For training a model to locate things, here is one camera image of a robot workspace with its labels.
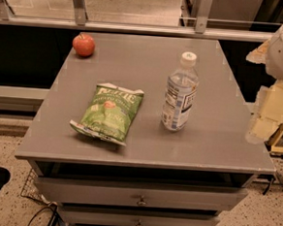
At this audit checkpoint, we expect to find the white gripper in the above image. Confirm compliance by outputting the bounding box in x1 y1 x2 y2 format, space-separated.
245 24 283 145

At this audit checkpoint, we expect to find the clear plastic water bottle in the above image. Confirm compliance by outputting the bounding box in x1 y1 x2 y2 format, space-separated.
162 52 199 131

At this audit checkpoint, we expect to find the red apple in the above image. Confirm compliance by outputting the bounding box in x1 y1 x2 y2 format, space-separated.
73 33 96 57

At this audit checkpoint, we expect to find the top grey drawer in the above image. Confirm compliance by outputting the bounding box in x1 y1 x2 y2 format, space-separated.
36 177 248 211

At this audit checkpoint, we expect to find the grey drawer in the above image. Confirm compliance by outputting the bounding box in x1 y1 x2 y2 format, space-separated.
36 177 248 211
58 207 218 226

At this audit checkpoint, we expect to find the grey drawer cabinet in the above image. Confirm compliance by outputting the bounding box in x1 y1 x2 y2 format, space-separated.
16 33 274 226

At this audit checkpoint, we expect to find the green chip bag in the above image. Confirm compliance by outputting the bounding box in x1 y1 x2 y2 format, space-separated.
70 83 143 145

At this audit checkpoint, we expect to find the middle grey drawer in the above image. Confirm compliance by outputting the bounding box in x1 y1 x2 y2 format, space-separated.
58 207 218 226

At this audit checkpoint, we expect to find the black cable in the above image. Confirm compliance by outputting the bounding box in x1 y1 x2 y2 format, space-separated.
26 203 65 226

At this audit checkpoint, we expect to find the wire basket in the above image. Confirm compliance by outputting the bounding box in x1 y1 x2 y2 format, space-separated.
20 169 48 205

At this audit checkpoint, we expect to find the metal railing frame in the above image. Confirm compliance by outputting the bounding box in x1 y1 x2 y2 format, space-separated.
0 0 283 42

